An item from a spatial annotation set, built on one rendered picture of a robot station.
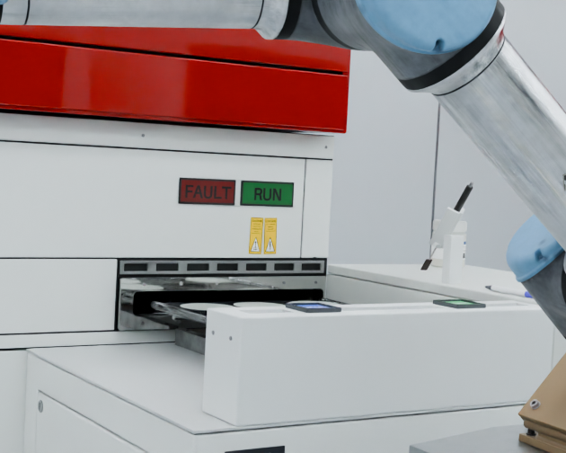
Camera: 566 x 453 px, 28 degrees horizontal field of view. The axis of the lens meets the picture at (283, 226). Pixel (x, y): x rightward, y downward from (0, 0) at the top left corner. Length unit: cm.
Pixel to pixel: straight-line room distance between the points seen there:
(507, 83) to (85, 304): 114
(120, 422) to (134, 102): 61
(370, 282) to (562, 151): 108
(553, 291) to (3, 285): 101
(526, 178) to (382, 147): 308
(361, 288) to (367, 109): 203
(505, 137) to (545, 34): 365
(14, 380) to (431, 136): 262
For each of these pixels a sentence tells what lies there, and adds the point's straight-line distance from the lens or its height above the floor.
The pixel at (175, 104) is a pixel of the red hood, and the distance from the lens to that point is 201.
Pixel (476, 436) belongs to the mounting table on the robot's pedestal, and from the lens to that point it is 150.
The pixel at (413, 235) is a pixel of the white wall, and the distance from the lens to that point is 427.
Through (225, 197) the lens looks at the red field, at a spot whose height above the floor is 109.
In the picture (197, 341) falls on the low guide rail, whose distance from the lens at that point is 199.
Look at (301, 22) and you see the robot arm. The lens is 110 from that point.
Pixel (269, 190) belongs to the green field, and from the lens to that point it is 216.
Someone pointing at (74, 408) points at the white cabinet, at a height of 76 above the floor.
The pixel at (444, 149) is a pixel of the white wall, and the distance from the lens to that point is 435.
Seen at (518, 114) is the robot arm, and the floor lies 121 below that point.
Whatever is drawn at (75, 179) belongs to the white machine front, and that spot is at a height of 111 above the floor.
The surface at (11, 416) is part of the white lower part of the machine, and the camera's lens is 201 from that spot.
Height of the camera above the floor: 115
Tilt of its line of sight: 3 degrees down
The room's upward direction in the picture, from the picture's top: 3 degrees clockwise
